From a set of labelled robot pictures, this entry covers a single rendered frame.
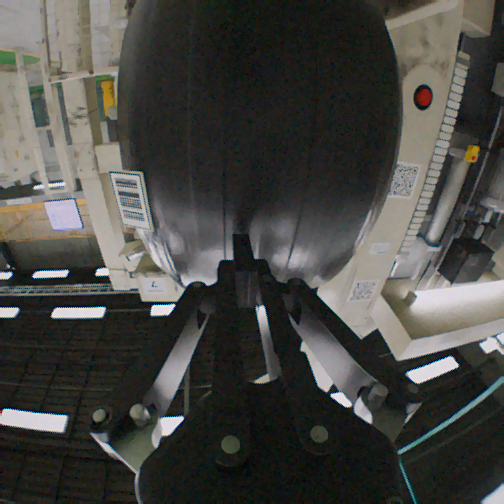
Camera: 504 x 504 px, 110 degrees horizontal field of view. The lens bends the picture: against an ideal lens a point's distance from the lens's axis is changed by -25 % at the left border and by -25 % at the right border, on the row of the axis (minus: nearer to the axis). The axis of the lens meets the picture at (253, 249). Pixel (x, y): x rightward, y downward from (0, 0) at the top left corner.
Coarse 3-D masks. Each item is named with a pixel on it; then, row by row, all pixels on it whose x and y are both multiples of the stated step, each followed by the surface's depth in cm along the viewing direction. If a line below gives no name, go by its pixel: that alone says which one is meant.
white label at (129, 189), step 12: (120, 180) 20; (132, 180) 19; (120, 192) 20; (132, 192) 20; (144, 192) 20; (120, 204) 21; (132, 204) 21; (144, 204) 20; (120, 216) 22; (132, 216) 22; (144, 216) 21; (144, 228) 22
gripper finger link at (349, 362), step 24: (288, 288) 15; (288, 312) 15; (312, 312) 12; (312, 336) 12; (336, 336) 10; (336, 360) 10; (360, 360) 9; (336, 384) 10; (360, 384) 9; (384, 384) 8; (408, 384) 8; (408, 408) 7
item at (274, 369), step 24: (264, 288) 14; (264, 312) 12; (264, 336) 12; (288, 336) 11; (288, 360) 9; (288, 384) 8; (312, 384) 8; (288, 408) 7; (312, 408) 7; (312, 432) 6; (336, 432) 6; (312, 456) 5
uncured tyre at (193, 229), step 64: (192, 0) 14; (256, 0) 15; (320, 0) 15; (128, 64) 17; (192, 64) 15; (256, 64) 16; (320, 64) 16; (384, 64) 17; (128, 128) 18; (192, 128) 17; (256, 128) 17; (320, 128) 18; (384, 128) 18; (192, 192) 19; (256, 192) 20; (320, 192) 20; (384, 192) 23; (192, 256) 24; (256, 256) 25; (320, 256) 26
